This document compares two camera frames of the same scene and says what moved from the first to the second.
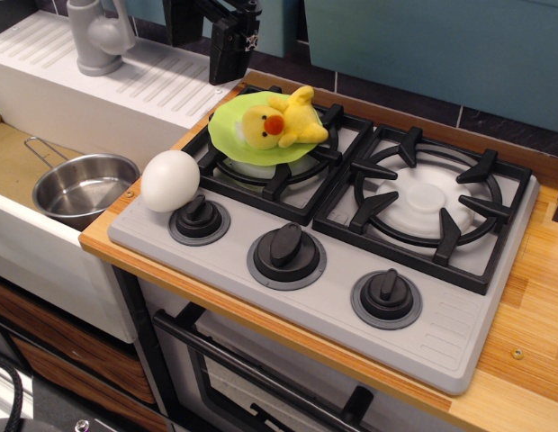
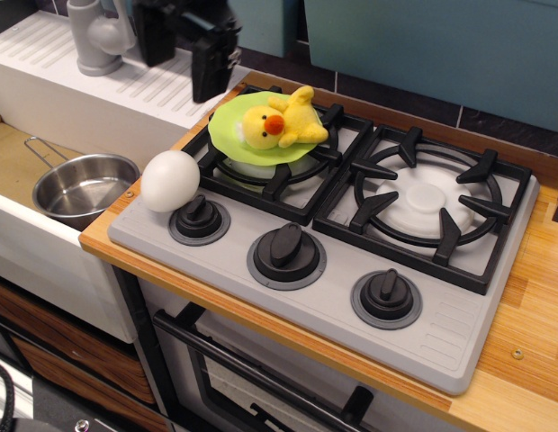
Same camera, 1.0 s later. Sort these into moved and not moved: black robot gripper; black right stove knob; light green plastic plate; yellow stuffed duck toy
Moved: black robot gripper
Not moved: light green plastic plate; yellow stuffed duck toy; black right stove knob
